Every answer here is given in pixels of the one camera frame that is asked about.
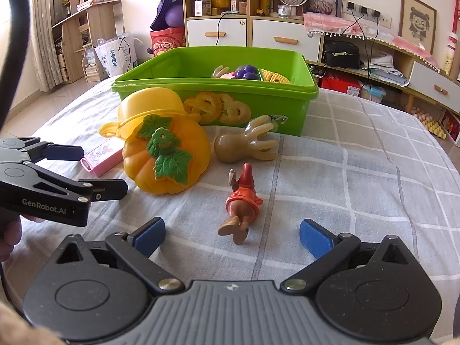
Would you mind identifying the pink toy box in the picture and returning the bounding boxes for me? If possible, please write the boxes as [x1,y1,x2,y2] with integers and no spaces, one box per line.
[81,139,124,178]

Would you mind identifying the framed cartoon picture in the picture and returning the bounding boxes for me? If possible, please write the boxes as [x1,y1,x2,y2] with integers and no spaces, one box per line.
[398,0,437,54]

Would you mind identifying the yellow egg trays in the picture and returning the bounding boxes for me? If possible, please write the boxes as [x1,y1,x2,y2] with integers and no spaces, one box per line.
[411,106,448,140]

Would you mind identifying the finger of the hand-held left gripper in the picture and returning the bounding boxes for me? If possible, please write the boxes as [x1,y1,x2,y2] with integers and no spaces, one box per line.
[0,137,85,164]
[0,162,129,202]

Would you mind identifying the grey checkered cloth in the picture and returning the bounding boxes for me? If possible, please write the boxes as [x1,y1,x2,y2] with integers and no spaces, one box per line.
[7,77,460,340]

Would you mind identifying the yellow toy corn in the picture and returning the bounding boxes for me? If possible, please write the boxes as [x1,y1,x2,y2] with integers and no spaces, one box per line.
[259,68,291,85]

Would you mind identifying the clear storage container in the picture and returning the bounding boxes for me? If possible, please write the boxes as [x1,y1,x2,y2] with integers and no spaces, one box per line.
[360,84,387,104]

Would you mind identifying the orange toy pumpkin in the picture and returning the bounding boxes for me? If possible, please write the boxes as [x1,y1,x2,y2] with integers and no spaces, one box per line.
[122,114,212,195]

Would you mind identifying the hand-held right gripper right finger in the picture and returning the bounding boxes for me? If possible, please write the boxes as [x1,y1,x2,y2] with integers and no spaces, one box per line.
[279,218,417,293]

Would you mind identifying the white paper bag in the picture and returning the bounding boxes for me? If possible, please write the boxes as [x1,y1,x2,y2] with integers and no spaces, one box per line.
[94,32,139,78]

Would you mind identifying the red flat box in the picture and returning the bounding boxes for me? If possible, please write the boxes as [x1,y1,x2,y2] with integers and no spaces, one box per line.
[320,74,361,97]

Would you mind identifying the black bag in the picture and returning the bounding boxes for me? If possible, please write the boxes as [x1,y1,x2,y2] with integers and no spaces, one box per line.
[323,40,361,69]

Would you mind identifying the pink tasselled cloth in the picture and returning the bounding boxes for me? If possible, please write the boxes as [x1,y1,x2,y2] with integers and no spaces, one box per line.
[304,12,441,72]

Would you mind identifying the wall power sockets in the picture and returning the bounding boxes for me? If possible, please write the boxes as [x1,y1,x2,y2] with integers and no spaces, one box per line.
[343,1,392,28]

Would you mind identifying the purple toy grapes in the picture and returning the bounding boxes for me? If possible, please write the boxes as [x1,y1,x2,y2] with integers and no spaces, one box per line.
[234,65,262,81]

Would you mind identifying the green plastic box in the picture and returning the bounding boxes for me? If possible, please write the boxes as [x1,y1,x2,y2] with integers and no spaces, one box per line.
[111,46,320,137]

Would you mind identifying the white drawer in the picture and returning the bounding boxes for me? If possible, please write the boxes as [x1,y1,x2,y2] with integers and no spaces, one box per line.
[186,19,248,47]
[410,61,460,114]
[252,19,321,62]

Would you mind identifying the beige curtain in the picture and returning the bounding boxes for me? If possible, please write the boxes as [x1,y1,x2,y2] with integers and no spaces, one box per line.
[30,0,63,92]

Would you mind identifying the thick black cable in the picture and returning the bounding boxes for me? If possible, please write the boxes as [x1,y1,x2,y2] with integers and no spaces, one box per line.
[0,0,31,130]

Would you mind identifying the wooden shelf cabinet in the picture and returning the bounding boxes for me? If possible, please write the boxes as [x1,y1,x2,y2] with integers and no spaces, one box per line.
[181,0,324,63]

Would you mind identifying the red printed bag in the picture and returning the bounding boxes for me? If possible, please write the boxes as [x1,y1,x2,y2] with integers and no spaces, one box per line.
[150,27,187,56]

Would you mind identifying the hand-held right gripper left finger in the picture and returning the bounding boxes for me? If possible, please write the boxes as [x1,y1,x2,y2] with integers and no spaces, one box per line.
[54,216,182,294]

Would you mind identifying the wooden desk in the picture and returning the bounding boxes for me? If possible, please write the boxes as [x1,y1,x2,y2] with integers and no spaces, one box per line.
[50,0,124,83]

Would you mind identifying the person's left hand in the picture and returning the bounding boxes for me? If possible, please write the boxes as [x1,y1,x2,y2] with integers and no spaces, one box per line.
[0,215,45,265]

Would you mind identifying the red gnome figure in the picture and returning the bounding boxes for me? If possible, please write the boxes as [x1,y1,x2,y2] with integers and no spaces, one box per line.
[217,163,263,245]

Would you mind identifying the yellow toy bowl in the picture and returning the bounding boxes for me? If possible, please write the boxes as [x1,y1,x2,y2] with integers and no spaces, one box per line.
[99,88,200,141]

